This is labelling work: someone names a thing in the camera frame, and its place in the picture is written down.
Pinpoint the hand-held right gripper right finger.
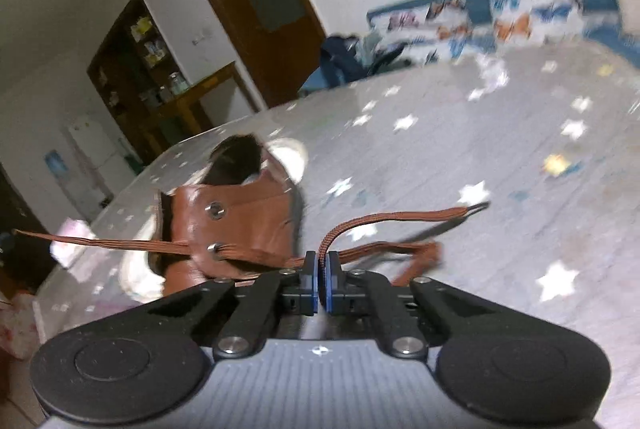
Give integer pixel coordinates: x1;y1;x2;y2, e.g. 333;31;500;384
321;250;496;360

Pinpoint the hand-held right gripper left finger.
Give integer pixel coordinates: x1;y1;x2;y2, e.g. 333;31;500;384
145;250;318;360

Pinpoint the brown shoelace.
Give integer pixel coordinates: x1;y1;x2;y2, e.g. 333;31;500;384
12;202;491;290

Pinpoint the brown leather shoe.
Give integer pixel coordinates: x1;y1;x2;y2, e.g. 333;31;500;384
120;134;308;297

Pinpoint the grey star-print table cover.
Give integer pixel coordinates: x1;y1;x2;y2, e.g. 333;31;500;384
32;42;640;429

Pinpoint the dark blue backpack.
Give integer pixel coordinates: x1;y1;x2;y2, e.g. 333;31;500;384
320;35;381;82

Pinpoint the wooden side table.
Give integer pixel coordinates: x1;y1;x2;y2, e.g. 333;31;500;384
150;62;261;145

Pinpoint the brown wooden door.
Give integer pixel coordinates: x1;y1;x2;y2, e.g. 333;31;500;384
179;0;327;110

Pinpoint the pink tissue pack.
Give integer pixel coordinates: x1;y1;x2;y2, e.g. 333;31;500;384
50;219;98;267

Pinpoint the white refrigerator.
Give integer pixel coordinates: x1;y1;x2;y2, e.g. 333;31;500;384
62;109;131;210

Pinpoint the long butterfly-print cushion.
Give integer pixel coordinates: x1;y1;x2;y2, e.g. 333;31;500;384
385;0;473;65

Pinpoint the dark wooden shelf cabinet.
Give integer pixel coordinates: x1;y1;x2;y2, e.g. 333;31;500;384
86;0;201;165

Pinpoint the pink floral cloth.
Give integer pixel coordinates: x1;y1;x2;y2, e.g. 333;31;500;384
0;291;43;360

